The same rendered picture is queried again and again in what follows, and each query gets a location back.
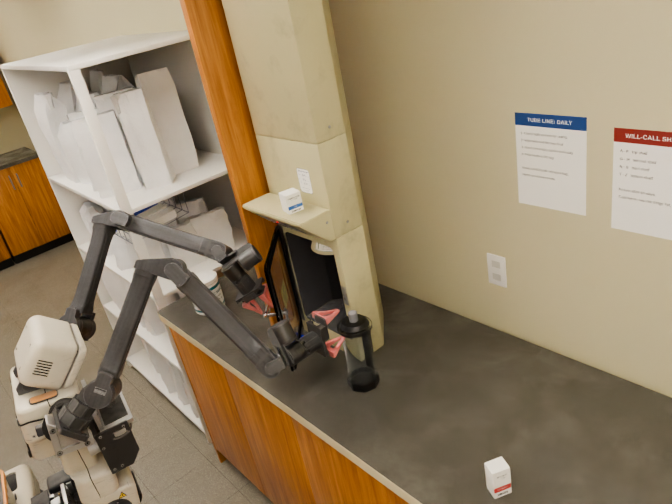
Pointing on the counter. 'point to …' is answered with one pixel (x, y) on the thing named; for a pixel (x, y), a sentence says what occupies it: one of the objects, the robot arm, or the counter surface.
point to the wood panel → (230, 117)
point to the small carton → (291, 201)
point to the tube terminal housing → (350, 219)
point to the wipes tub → (210, 285)
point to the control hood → (307, 220)
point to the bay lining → (313, 274)
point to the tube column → (289, 67)
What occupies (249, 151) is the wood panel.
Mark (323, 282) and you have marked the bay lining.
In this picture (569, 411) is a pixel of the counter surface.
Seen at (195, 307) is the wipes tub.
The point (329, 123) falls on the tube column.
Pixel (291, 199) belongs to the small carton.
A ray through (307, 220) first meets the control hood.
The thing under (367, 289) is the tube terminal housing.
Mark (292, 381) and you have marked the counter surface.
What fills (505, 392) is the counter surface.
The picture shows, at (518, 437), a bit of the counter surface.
